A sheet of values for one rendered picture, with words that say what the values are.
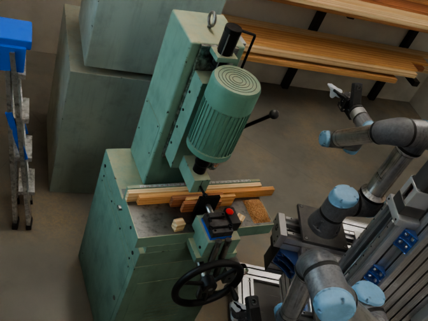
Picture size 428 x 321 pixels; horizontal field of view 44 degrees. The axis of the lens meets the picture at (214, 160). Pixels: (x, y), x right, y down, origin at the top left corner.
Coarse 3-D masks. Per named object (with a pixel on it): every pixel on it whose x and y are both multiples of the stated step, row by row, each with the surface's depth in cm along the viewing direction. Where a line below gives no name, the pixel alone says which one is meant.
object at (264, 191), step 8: (176, 192) 208; (184, 192) 209; (216, 192) 215; (224, 192) 216; (232, 192) 218; (240, 192) 220; (248, 192) 223; (256, 192) 225; (264, 192) 227; (272, 192) 229; (136, 200) 202; (144, 200) 201; (152, 200) 203; (160, 200) 204; (168, 200) 206
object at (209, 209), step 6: (204, 198) 202; (210, 198) 204; (216, 198) 205; (198, 204) 204; (204, 204) 205; (210, 204) 207; (216, 204) 208; (198, 210) 207; (204, 210) 208; (210, 210) 203
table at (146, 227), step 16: (128, 208) 199; (144, 208) 201; (160, 208) 204; (176, 208) 207; (240, 208) 218; (128, 224) 199; (144, 224) 196; (160, 224) 198; (256, 224) 215; (272, 224) 218; (144, 240) 192; (160, 240) 196; (176, 240) 200; (192, 240) 202; (192, 256) 199; (208, 256) 199
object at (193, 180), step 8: (184, 160) 204; (192, 160) 204; (184, 168) 204; (184, 176) 204; (192, 176) 198; (200, 176) 199; (208, 176) 201; (192, 184) 198; (200, 184) 199; (208, 184) 201
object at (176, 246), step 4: (172, 244) 201; (176, 244) 202; (180, 244) 203; (184, 244) 204; (144, 248) 199; (148, 248) 197; (152, 248) 198; (156, 248) 199; (160, 248) 200; (164, 248) 201; (168, 248) 202; (172, 248) 203; (176, 248) 205; (180, 248) 206; (148, 252) 199
